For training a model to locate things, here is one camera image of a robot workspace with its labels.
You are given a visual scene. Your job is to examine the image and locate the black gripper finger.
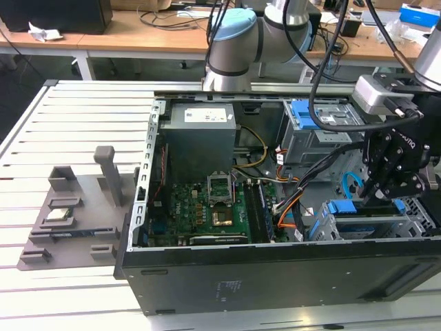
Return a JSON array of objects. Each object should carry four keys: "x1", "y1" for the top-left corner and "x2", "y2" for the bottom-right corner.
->
[
  {"x1": 360, "y1": 132, "x2": 406, "y2": 207},
  {"x1": 371, "y1": 171, "x2": 431, "y2": 207}
]

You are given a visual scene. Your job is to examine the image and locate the hard disk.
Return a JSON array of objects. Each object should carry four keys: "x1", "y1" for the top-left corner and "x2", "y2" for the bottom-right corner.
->
[{"x1": 309, "y1": 199, "x2": 407, "y2": 242}]

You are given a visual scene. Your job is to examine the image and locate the metal disk bay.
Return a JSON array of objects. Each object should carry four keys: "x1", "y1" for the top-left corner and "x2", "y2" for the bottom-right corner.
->
[{"x1": 306, "y1": 198, "x2": 431, "y2": 242}]

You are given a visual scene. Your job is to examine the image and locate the grey metal drive cage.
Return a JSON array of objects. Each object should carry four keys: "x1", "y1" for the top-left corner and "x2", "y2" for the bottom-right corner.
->
[{"x1": 277, "y1": 99, "x2": 373, "y2": 173}]

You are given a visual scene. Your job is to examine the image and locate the blue plastic cage latch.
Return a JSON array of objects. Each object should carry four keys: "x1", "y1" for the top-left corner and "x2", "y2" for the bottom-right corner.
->
[{"x1": 291, "y1": 99, "x2": 327, "y2": 130}]

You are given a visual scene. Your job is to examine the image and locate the clear plastic bags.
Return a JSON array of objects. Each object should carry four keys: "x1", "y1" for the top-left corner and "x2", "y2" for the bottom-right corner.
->
[{"x1": 375, "y1": 19, "x2": 430, "y2": 45}]

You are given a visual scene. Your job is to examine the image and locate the RAM stick in slot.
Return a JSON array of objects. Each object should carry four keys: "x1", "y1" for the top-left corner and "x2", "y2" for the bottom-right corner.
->
[{"x1": 258, "y1": 182, "x2": 277, "y2": 241}]

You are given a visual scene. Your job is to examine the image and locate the blue and white box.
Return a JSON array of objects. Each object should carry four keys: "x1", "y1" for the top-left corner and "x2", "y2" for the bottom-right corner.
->
[{"x1": 399, "y1": 3, "x2": 441, "y2": 28}]

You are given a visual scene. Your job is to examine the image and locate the small black container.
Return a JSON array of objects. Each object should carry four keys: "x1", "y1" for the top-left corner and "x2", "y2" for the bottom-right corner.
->
[{"x1": 340, "y1": 17, "x2": 362, "y2": 38}]

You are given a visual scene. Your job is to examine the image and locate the flat grey box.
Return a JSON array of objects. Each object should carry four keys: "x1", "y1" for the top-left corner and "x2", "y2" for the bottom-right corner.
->
[{"x1": 361, "y1": 10, "x2": 400, "y2": 26}]

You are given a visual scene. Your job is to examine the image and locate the black RAM slot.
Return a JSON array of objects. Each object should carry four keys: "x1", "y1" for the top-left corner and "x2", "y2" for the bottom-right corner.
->
[
  {"x1": 243, "y1": 181, "x2": 260, "y2": 243},
  {"x1": 250, "y1": 181, "x2": 270, "y2": 243}
]

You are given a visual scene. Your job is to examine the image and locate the black computer tower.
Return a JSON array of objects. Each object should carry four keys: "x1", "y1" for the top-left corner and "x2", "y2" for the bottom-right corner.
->
[{"x1": 309, "y1": 10, "x2": 323, "y2": 51}]

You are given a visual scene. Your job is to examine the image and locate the black PC case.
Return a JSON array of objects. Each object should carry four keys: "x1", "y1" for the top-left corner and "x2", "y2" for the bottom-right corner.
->
[{"x1": 113, "y1": 90, "x2": 441, "y2": 317}]

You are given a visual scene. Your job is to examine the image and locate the CPU socket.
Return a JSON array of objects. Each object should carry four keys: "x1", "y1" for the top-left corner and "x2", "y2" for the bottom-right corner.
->
[{"x1": 209, "y1": 205, "x2": 234, "y2": 228}]

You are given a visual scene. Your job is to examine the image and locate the metal socket cover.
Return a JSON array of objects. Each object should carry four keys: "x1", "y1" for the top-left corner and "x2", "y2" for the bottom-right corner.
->
[{"x1": 205, "y1": 170, "x2": 237, "y2": 208}]

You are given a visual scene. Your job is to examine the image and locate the grey power supply unit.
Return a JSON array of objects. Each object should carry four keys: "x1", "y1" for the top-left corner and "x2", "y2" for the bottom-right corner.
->
[{"x1": 158, "y1": 103, "x2": 242, "y2": 177}]

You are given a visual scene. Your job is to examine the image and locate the black graphics card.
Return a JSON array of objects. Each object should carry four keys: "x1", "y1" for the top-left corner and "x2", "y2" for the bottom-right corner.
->
[{"x1": 178, "y1": 234, "x2": 249, "y2": 246}]

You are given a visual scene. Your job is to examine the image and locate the green motherboard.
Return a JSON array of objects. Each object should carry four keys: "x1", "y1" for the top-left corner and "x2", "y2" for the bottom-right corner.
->
[{"x1": 141, "y1": 181, "x2": 287, "y2": 248}]

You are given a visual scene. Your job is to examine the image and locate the grey parts rack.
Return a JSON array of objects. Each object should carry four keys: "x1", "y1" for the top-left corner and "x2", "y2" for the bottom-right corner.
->
[{"x1": 17, "y1": 144, "x2": 139, "y2": 273}]

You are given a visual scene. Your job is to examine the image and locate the RAM stick with blue label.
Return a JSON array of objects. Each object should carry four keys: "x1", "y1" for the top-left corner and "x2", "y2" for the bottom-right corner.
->
[{"x1": 50, "y1": 230, "x2": 96, "y2": 239}]

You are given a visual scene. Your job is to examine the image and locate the silver CPU chip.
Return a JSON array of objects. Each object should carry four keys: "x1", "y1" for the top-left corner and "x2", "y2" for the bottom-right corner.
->
[{"x1": 46, "y1": 208, "x2": 73, "y2": 222}]

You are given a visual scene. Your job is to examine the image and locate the large black box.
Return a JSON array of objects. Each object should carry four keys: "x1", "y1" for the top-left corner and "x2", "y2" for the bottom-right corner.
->
[{"x1": 0, "y1": 0, "x2": 113, "y2": 35}]

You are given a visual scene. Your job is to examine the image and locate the crumpled white paper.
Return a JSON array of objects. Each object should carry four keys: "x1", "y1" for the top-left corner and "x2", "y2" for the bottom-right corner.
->
[{"x1": 28, "y1": 21, "x2": 65, "y2": 43}]

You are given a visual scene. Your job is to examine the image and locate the blue data wire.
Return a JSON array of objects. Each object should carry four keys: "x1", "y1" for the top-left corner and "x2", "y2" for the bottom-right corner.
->
[{"x1": 340, "y1": 171, "x2": 363, "y2": 201}]

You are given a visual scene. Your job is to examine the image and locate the black cable bundle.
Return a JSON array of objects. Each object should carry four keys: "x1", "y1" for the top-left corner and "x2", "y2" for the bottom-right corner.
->
[{"x1": 274, "y1": 139, "x2": 366, "y2": 215}]

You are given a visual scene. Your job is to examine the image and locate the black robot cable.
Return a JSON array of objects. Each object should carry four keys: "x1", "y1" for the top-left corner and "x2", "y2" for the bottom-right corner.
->
[{"x1": 308, "y1": 0, "x2": 423, "y2": 134}]

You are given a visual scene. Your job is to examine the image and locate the yellow wire bundle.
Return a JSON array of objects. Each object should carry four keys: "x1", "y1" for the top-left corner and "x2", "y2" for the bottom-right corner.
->
[{"x1": 233, "y1": 126, "x2": 269, "y2": 170}]

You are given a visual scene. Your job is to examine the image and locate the orange wire loop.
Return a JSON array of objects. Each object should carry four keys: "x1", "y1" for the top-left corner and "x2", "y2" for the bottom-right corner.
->
[{"x1": 277, "y1": 203, "x2": 304, "y2": 230}]

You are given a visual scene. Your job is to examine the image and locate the black desk cables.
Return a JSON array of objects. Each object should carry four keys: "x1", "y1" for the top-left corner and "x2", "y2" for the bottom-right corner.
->
[{"x1": 137, "y1": 9, "x2": 211, "y2": 32}]

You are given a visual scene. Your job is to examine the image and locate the wooden desk white frame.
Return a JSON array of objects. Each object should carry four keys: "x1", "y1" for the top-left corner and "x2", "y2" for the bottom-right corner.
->
[
  {"x1": 0, "y1": 30, "x2": 89, "y2": 81},
  {"x1": 77, "y1": 6, "x2": 428, "y2": 82}
]

